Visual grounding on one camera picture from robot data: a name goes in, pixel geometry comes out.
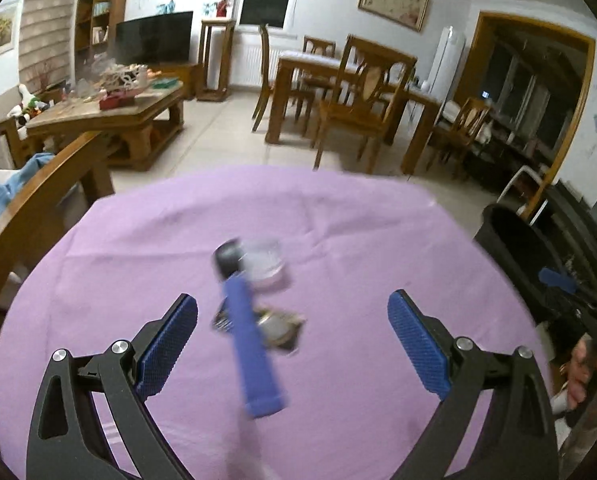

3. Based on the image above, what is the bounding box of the framed sunflower picture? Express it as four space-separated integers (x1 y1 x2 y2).
0 0 22 64

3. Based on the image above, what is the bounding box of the wooden coffee table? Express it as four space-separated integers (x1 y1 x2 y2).
26 79 186 171

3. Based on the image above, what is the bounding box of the white tower air conditioner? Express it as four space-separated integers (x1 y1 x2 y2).
423 25 467 106

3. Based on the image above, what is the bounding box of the wooden dining chair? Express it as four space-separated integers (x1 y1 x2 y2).
251 23 317 134
311 34 418 175
424 97 492 181
301 35 337 57

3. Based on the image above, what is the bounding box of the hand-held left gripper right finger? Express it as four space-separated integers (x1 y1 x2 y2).
387 288 562 480

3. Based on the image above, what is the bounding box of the black battery blister pack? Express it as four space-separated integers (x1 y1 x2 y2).
212 300 307 357

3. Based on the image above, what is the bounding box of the wooden bookshelf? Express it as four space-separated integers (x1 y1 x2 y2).
73 0 130 69

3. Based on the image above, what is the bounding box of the clear plastic cup black lid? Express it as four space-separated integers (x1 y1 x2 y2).
213 238 290 292

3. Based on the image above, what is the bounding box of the tall wooden plant stand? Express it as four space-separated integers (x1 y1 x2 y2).
198 18 237 103

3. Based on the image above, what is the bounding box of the wooden door frame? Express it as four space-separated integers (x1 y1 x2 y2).
450 9 597 197

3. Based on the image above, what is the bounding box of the white plastic chair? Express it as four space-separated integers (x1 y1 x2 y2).
495 164 549 221

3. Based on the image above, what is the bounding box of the black trash bin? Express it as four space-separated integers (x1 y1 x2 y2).
473 202 597 332

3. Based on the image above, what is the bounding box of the purple tablecloth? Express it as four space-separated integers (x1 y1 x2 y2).
0 164 555 480

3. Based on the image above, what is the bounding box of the plush toy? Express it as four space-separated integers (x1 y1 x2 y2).
10 83 50 126

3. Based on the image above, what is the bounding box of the small red box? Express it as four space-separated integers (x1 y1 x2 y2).
98 93 132 110

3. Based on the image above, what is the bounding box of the white coral ornament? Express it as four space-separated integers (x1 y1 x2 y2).
97 63 150 97

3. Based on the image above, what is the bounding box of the white wall radiator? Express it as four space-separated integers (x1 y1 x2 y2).
230 30 300 89

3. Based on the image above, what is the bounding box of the wooden chair at left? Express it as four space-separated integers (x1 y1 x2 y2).
0 130 116 357

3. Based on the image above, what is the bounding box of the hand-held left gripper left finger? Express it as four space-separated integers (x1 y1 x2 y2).
26 293 200 480

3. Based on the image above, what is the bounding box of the wooden dining table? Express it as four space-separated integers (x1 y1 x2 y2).
265 50 444 176

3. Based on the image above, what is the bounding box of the blue cloth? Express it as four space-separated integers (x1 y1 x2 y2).
0 152 55 212

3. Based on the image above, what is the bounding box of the striped window blind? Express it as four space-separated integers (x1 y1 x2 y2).
17 0 80 87

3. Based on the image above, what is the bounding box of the black flat television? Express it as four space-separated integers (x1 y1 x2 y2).
114 10 194 66

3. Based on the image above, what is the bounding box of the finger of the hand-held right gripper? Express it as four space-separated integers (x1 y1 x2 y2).
538 266 579 295

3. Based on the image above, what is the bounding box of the framed flower painting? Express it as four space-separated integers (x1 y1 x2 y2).
357 0 430 34

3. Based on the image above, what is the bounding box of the person's right hand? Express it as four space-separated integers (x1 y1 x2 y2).
567 334 597 411

